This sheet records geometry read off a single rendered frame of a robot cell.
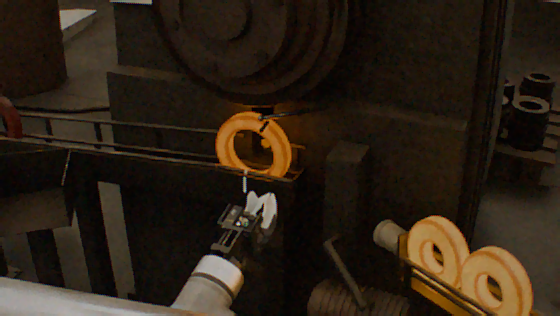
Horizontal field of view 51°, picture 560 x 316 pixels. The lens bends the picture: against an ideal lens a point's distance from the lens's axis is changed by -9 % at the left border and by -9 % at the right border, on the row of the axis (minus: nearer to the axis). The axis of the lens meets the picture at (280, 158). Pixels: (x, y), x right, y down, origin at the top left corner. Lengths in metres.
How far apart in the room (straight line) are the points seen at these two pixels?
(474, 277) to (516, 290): 0.10
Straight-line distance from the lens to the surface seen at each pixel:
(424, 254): 1.27
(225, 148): 1.52
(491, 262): 1.13
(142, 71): 1.71
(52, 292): 0.95
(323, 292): 1.42
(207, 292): 1.11
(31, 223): 1.62
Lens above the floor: 1.43
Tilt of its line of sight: 27 degrees down
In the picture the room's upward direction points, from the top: straight up
